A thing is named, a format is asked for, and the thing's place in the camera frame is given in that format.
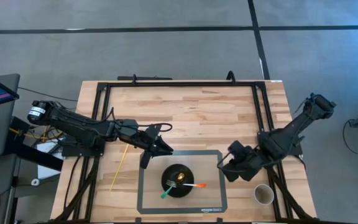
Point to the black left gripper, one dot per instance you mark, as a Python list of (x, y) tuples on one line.
[(146, 138)]

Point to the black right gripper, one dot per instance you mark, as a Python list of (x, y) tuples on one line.
[(244, 157)]

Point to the black bowl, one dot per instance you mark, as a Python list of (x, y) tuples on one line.
[(172, 172)]

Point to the white paper cup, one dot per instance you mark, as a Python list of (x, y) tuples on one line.
[(263, 195)]

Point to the yellow chopstick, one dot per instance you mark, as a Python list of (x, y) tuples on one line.
[(119, 168)]

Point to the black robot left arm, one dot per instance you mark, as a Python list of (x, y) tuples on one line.
[(73, 124)]

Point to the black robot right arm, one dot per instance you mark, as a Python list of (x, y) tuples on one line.
[(287, 133)]

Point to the tan silicone baking mat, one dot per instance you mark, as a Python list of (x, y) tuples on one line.
[(154, 199)]

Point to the white tape roll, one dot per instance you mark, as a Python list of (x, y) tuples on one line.
[(35, 182)]

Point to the black aluminium table frame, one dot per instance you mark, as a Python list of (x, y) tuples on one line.
[(182, 84)]

